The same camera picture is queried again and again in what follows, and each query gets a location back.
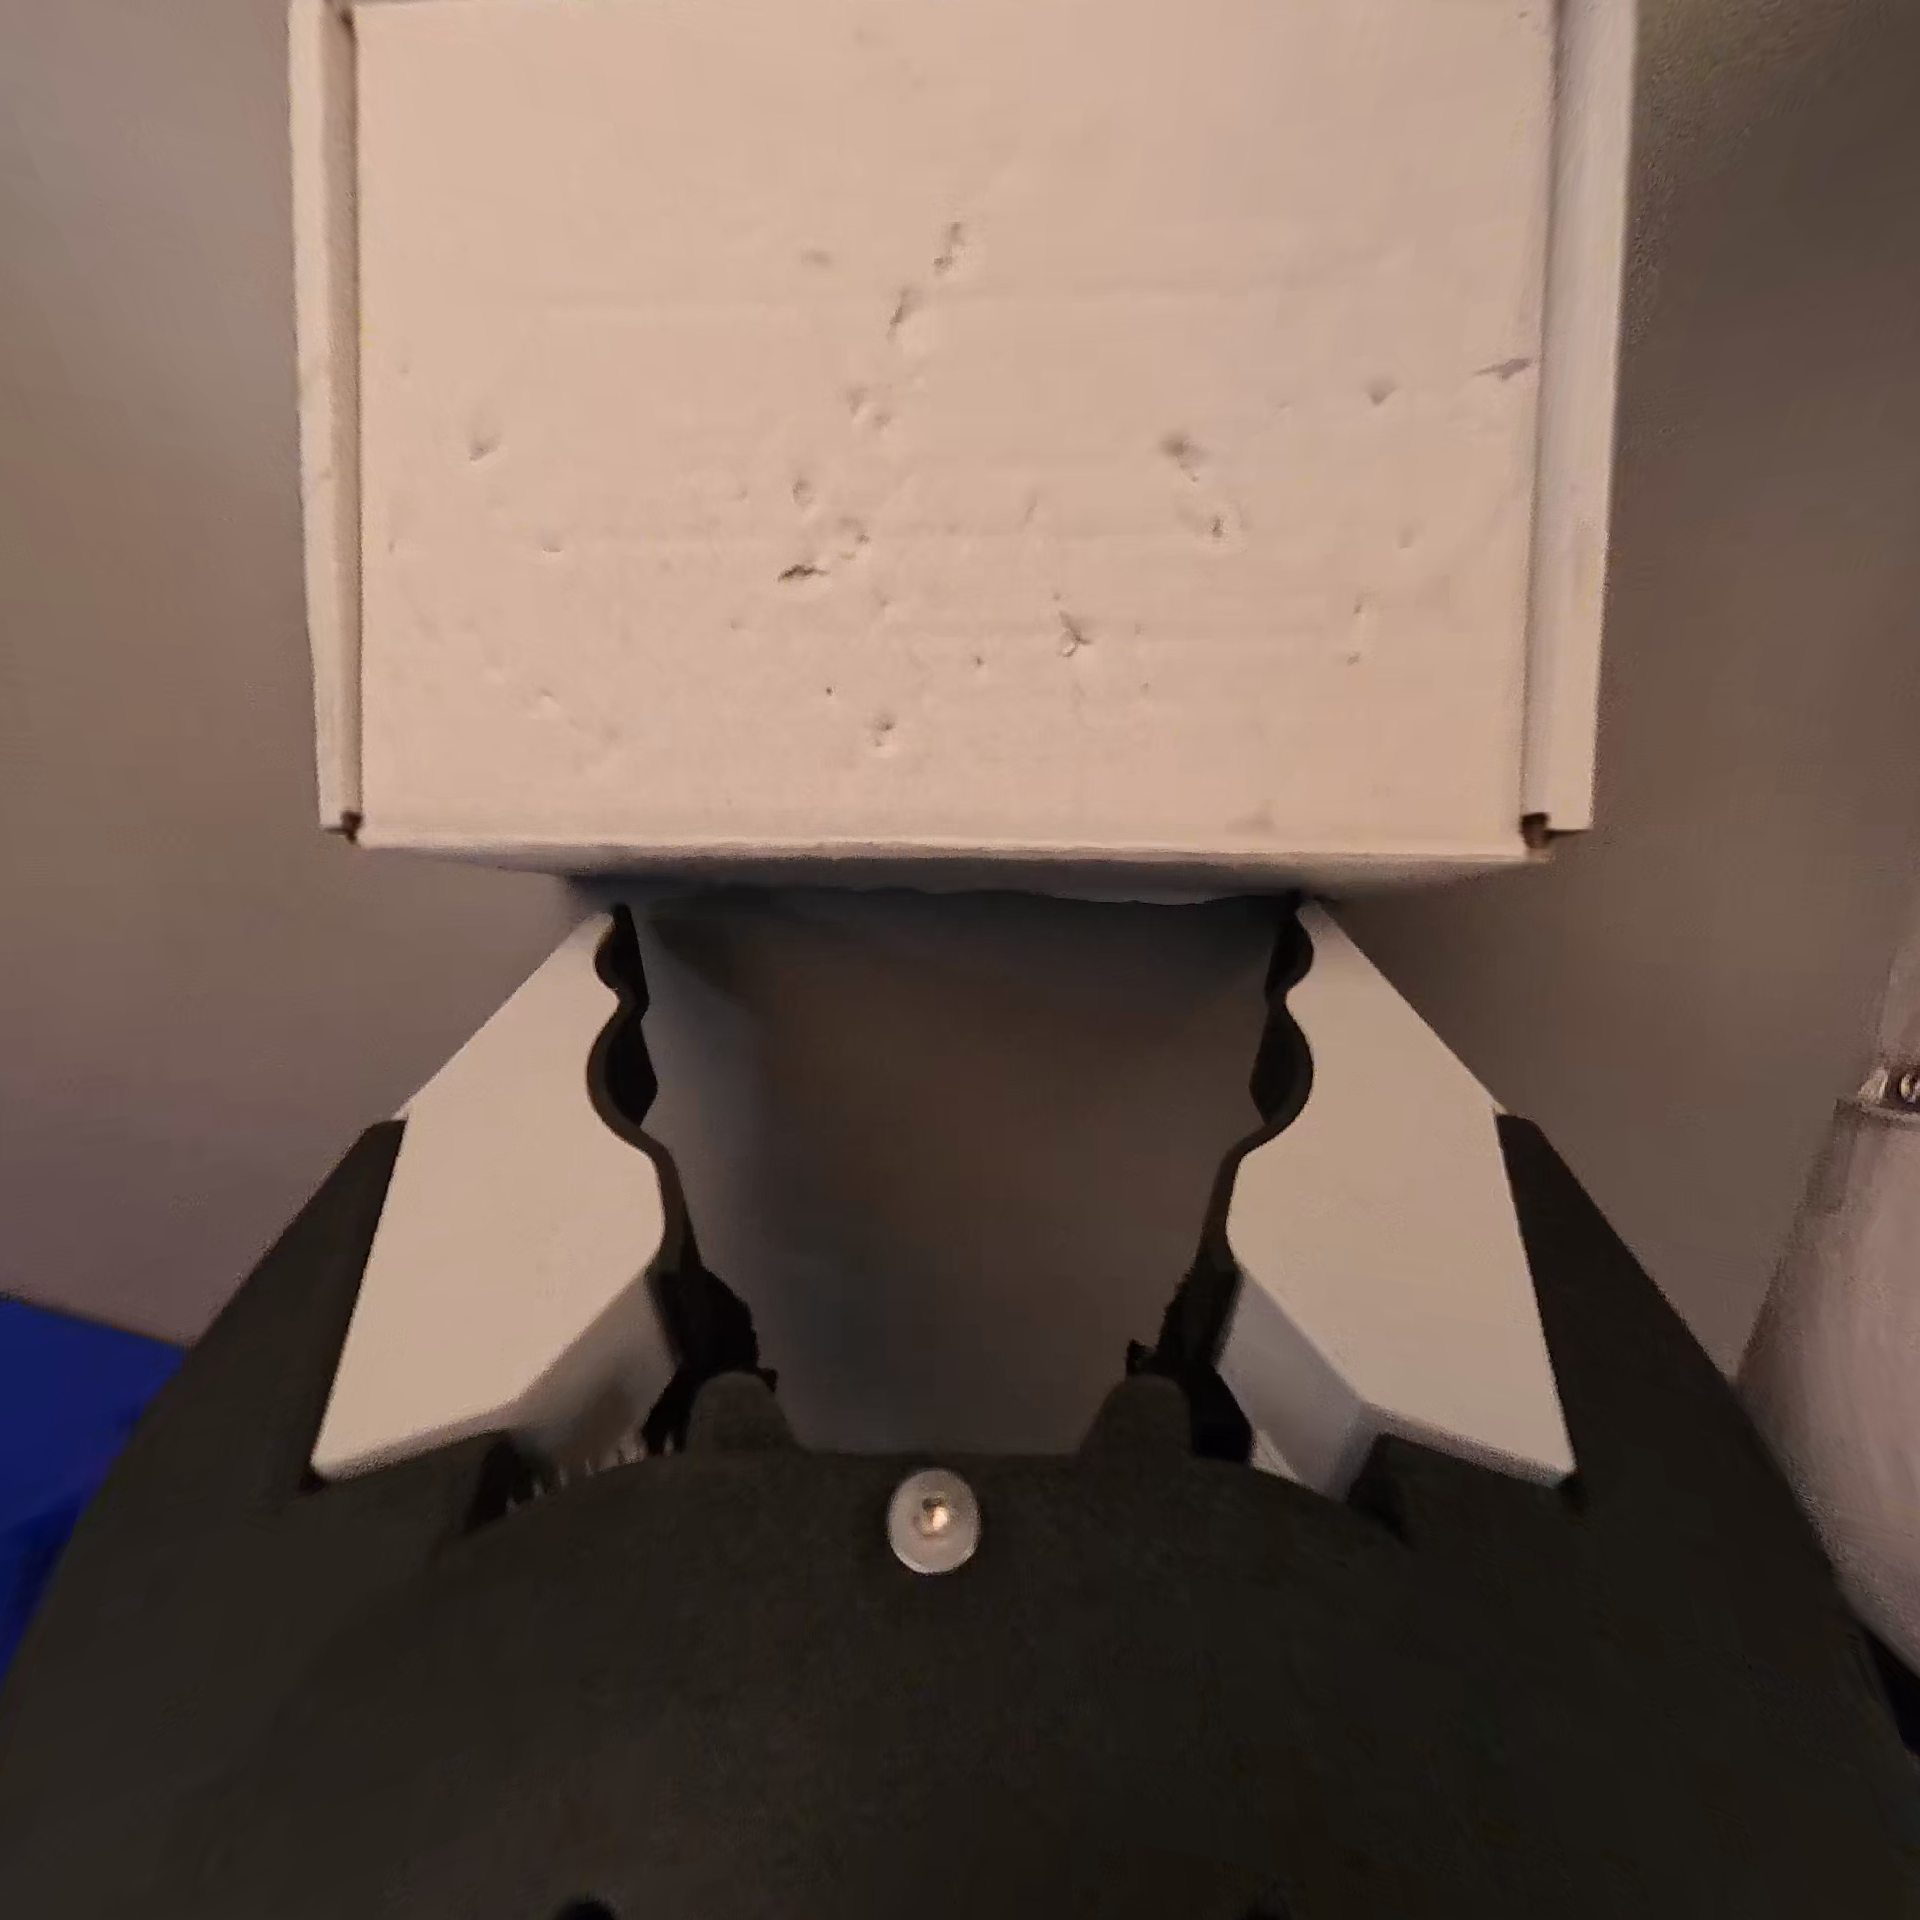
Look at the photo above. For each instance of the person's white jacket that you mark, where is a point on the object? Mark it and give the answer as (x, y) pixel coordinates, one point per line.
(1830, 1351)

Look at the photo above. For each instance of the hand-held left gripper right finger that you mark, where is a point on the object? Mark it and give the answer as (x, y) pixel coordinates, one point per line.
(1395, 1199)

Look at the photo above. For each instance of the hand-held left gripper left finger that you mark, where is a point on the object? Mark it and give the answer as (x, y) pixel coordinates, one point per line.
(496, 1199)

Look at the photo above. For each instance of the blue plastic bin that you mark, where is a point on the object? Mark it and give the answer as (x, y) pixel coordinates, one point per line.
(62, 1395)

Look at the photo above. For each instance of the white cardboard box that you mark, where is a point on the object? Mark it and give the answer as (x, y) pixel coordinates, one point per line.
(960, 449)

